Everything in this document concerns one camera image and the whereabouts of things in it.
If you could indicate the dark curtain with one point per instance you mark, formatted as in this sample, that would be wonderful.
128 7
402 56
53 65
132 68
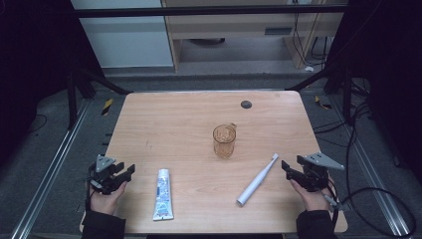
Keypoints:
391 66
30 66

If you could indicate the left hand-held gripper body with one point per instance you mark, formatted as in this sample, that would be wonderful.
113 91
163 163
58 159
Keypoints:
101 181

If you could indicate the black metal stand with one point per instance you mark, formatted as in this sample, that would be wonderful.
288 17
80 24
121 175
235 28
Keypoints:
347 96
71 99

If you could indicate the person's left hand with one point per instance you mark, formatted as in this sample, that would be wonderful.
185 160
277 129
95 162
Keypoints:
104 203

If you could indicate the light wooden desk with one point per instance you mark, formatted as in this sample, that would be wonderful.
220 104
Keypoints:
232 25

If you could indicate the person's right hand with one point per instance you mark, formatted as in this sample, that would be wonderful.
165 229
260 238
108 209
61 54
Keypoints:
315 200

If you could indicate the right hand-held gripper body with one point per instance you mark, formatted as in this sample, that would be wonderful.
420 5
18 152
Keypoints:
316 176

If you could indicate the white toothpaste tube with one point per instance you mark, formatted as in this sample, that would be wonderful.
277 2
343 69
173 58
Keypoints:
163 195

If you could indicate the white electric toothbrush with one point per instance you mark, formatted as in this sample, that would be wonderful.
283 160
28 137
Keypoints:
257 181

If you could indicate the aluminium floor rail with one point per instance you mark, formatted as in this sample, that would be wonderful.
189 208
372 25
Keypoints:
375 179
49 172

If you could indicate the transparent amber cup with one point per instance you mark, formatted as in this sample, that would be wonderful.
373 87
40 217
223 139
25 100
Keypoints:
224 146

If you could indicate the small white round object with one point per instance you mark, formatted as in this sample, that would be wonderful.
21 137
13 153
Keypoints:
309 69

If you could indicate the white cabinet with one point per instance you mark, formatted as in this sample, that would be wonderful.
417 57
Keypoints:
126 43

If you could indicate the black horizontal frame bar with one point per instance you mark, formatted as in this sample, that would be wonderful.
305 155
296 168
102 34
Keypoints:
199 11

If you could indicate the dark round table grommet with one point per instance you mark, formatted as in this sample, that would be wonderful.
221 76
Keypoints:
246 104

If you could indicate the yellow black floor tape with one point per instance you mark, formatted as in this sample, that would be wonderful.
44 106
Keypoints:
107 107
322 103

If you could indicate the grey tape tab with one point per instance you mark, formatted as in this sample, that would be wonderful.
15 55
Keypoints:
345 207
80 208

